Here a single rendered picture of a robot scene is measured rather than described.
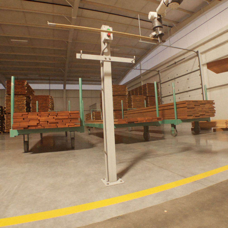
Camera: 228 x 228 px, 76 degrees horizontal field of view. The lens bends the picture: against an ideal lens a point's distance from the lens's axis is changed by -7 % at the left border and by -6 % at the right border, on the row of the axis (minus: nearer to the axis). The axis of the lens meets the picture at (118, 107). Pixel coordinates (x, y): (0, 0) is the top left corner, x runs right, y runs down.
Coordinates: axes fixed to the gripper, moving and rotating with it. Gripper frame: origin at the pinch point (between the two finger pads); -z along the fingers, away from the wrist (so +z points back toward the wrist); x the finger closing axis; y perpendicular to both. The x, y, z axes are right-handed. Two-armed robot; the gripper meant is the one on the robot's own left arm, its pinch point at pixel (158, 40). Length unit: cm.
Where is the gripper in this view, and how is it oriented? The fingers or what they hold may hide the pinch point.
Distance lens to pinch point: 143.9
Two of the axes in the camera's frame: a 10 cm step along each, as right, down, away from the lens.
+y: -9.3, 0.2, -3.7
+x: -3.6, 0.9, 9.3
